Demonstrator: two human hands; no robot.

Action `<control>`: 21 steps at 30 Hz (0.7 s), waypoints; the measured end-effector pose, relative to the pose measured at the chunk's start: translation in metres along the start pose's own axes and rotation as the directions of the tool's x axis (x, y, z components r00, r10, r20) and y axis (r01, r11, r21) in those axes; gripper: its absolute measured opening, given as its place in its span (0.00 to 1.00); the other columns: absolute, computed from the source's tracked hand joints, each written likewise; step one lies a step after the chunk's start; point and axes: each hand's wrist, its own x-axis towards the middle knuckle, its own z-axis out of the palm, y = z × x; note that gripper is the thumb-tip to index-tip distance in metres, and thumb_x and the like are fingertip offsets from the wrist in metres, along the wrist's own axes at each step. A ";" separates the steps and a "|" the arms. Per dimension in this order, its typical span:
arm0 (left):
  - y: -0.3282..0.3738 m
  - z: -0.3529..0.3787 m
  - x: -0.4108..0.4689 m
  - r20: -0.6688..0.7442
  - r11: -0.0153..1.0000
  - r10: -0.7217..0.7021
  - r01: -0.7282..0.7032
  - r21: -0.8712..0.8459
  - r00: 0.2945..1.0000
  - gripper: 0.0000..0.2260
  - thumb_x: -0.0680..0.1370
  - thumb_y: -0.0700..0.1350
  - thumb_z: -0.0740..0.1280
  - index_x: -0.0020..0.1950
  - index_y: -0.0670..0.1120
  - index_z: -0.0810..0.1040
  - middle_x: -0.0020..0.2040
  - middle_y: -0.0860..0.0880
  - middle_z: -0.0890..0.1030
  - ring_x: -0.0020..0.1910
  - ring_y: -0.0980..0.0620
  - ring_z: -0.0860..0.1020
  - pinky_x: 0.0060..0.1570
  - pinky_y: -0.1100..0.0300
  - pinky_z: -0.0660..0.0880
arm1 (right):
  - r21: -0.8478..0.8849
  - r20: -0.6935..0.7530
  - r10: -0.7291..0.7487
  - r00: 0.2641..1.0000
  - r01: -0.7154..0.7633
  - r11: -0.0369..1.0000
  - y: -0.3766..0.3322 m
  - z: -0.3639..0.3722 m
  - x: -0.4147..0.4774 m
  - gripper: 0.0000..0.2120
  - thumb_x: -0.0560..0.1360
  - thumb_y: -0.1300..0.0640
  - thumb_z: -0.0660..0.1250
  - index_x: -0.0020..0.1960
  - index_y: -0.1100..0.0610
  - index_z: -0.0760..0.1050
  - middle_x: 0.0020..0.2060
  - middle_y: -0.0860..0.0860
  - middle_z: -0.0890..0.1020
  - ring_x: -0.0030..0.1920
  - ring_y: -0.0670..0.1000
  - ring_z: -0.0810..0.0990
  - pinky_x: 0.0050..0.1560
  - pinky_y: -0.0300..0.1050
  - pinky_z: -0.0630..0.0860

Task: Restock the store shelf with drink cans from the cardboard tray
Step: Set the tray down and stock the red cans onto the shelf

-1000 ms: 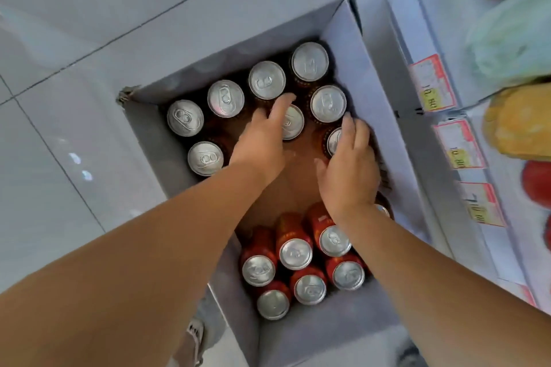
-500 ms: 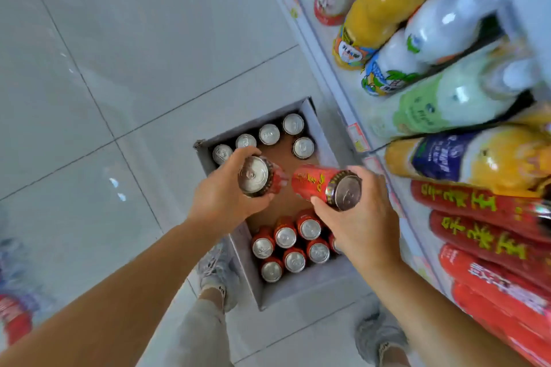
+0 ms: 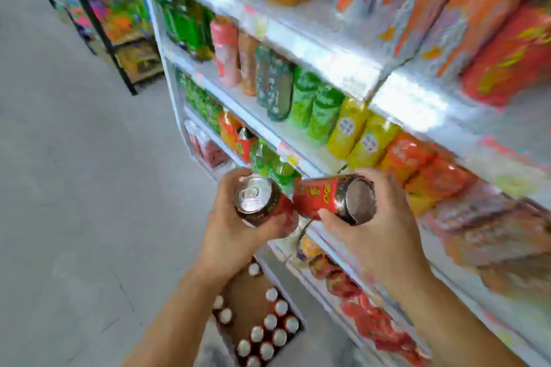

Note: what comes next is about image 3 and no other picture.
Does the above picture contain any person's right hand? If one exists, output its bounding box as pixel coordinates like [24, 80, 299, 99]
[317, 168, 432, 291]

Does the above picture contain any person's left hand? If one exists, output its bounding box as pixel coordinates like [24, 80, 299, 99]
[201, 167, 300, 280]

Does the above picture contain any red drink can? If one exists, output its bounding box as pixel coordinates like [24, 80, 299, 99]
[234, 175, 298, 237]
[293, 173, 378, 227]

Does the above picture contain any person's left forearm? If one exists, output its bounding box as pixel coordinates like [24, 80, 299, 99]
[122, 266, 242, 367]

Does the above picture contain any person's right forearm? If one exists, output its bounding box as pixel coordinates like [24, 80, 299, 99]
[385, 268, 531, 367]

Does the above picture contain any clear green drink bottle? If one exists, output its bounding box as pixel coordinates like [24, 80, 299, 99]
[250, 139, 278, 178]
[268, 157, 301, 199]

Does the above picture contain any brown cardboard box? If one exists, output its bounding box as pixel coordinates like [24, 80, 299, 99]
[210, 256, 307, 367]

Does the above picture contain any row of red shelf cans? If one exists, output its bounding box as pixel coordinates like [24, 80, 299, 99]
[299, 237, 432, 367]

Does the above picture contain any shelved red can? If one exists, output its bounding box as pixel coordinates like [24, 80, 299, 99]
[234, 127, 258, 164]

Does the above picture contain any yellow drink bottle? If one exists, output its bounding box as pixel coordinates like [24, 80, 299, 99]
[327, 97, 373, 160]
[346, 114, 402, 171]

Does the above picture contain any group of silver-topped cans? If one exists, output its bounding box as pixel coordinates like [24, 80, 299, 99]
[212, 263, 300, 367]

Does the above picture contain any group of red-white packets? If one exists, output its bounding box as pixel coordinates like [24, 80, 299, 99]
[184, 119, 230, 169]

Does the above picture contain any small orange drink bottle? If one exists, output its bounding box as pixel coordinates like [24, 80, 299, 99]
[217, 108, 242, 152]

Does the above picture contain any row of orange-red bottles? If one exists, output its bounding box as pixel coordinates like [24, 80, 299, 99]
[378, 134, 479, 217]

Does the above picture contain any light green drink bottle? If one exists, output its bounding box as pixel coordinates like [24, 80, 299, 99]
[288, 66, 321, 129]
[306, 84, 346, 147]

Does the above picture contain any dark green label bottle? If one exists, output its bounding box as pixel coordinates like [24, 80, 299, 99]
[256, 44, 273, 108]
[267, 54, 296, 122]

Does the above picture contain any row of small green bottles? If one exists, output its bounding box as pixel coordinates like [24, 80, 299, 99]
[176, 69, 224, 134]

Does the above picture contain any row of brown bottles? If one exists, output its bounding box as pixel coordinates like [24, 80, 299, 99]
[420, 184, 551, 296]

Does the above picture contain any brown-orange drink bottle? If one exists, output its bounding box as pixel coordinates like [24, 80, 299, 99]
[238, 31, 260, 97]

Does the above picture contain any white shelf unit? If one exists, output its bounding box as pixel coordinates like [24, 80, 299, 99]
[127, 0, 551, 367]

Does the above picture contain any pink drink bottle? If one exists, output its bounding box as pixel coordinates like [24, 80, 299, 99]
[210, 15, 242, 89]

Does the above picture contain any row of dark green bottles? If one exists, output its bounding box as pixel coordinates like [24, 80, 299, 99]
[152, 0, 215, 63]

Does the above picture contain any row of large orange bottles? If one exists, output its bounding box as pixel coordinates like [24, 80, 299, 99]
[336, 0, 551, 79]

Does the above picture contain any large red drink bottle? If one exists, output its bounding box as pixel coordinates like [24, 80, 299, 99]
[461, 0, 551, 107]

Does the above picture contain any black display rack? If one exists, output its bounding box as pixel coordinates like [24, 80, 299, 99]
[26, 0, 165, 97]

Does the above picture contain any group of colourful snack packets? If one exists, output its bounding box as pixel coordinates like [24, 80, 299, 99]
[43, 0, 163, 79]

